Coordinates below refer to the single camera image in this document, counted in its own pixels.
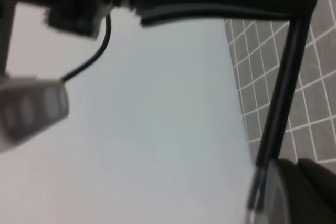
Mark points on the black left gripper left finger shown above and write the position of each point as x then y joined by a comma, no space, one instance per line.
297,194

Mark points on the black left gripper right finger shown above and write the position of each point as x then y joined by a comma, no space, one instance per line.
317,193

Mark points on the clear black pen cap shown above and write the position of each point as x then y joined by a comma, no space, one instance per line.
268,198

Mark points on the black pen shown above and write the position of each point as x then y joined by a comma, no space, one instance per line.
284,89

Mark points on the grey grid tablecloth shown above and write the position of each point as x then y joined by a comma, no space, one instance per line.
256,51

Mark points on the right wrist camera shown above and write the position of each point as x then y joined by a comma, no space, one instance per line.
29,106

